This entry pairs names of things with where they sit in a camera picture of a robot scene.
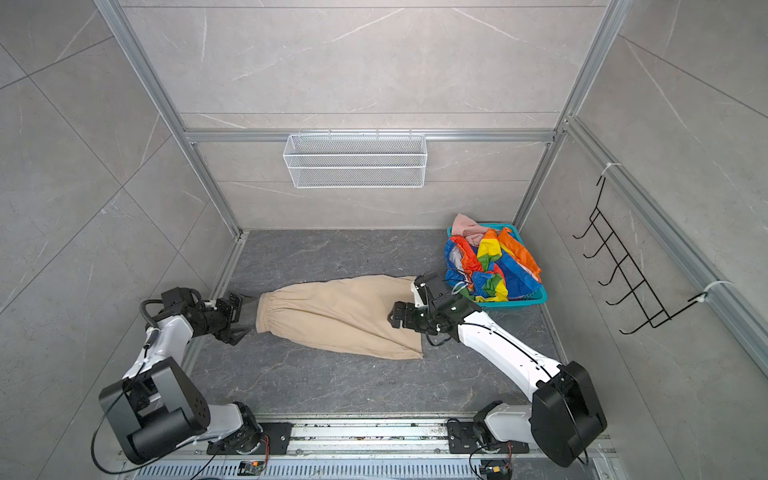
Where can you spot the beige drawstring shorts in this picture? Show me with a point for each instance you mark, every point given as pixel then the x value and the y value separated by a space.
pixel 344 316

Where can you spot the pink shorts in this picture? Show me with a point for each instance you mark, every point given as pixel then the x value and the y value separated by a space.
pixel 469 229

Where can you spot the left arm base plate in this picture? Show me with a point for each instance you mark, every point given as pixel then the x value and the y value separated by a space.
pixel 271 437

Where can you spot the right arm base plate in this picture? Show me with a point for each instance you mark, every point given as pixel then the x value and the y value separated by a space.
pixel 487 438

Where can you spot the aluminium frame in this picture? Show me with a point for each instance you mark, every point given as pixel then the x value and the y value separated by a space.
pixel 735 312

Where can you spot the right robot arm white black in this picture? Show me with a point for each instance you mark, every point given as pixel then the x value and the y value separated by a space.
pixel 565 414

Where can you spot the white wire mesh basket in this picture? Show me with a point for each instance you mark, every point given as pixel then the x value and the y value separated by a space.
pixel 360 160

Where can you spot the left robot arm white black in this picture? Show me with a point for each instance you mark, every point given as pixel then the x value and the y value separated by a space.
pixel 155 408

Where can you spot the aluminium mounting rail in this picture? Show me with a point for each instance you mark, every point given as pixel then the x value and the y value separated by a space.
pixel 364 436

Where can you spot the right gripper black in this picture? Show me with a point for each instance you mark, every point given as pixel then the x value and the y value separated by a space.
pixel 409 308

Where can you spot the black wire hook rack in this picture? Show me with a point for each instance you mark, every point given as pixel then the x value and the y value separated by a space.
pixel 627 270

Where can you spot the rainbow coloured shorts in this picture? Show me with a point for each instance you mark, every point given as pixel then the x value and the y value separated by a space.
pixel 492 264

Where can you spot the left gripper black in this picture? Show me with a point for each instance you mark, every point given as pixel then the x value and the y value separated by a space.
pixel 231 316

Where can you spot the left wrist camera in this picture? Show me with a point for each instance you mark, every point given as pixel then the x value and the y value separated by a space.
pixel 184 296

